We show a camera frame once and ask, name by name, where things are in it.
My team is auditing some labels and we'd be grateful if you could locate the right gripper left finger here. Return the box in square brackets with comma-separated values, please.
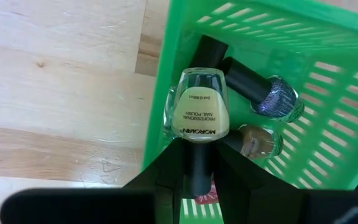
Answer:
[0, 138, 186, 224]

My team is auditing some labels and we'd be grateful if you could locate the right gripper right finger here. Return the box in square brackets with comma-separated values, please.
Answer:
[213, 139, 358, 224]

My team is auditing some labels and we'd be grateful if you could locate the red nail polish bottle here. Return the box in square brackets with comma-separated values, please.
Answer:
[194, 182, 219, 206]

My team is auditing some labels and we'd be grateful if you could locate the tan nail polish bottle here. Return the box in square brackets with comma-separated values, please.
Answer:
[225, 124, 284, 160]

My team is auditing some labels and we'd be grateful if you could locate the pale yellow nail polish bottle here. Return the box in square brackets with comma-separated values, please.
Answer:
[170, 67, 230, 198]

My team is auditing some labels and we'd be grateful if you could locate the purple glitter nail polish bottle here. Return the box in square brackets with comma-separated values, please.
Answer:
[219, 55, 306, 124]

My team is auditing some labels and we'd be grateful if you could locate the white nail polish bottle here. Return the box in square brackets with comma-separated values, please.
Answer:
[163, 34, 229, 139]

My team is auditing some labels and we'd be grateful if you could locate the green plastic basket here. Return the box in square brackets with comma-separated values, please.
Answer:
[141, 0, 358, 224]

